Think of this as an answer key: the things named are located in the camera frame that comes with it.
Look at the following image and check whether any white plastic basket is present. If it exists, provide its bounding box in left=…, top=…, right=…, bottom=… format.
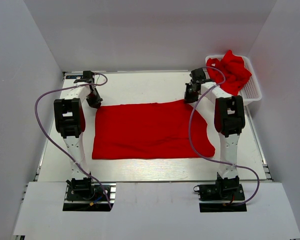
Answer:
left=205, top=53, right=263, bottom=103

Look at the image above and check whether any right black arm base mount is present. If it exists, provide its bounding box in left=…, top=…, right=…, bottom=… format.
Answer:
left=193, top=175, right=247, bottom=213

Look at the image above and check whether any red shirts pile in basket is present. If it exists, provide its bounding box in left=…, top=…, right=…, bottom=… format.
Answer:
left=206, top=50, right=252, bottom=96

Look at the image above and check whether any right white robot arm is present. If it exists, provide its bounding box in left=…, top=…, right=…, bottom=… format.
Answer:
left=184, top=68, right=246, bottom=180

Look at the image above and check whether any blue label sticker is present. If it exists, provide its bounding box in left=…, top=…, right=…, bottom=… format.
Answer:
left=65, top=74, right=83, bottom=80

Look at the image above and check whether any red t shirt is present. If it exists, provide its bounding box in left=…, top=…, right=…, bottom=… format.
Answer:
left=91, top=100, right=216, bottom=160

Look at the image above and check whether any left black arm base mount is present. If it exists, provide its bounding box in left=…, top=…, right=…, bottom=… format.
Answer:
left=62, top=177, right=116, bottom=212

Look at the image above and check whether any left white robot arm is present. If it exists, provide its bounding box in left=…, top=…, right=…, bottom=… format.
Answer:
left=53, top=70, right=103, bottom=180

